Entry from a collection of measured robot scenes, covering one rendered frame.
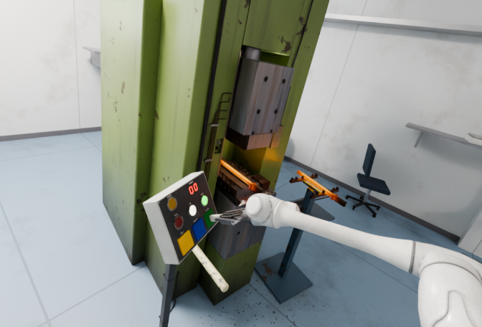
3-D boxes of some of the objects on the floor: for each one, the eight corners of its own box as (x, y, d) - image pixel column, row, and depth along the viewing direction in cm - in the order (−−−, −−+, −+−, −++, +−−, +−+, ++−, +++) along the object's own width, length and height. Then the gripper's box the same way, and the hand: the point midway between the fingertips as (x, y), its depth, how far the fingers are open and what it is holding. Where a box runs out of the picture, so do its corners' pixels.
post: (165, 346, 152) (184, 205, 113) (159, 350, 149) (176, 207, 110) (162, 340, 154) (180, 201, 116) (156, 343, 152) (173, 203, 113)
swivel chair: (381, 209, 372) (408, 155, 339) (376, 222, 333) (405, 164, 300) (348, 192, 400) (369, 142, 367) (338, 203, 361) (361, 148, 328)
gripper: (249, 231, 103) (205, 232, 114) (260, 216, 115) (219, 218, 126) (245, 215, 102) (201, 218, 113) (256, 201, 114) (214, 204, 125)
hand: (216, 217), depth 118 cm, fingers closed
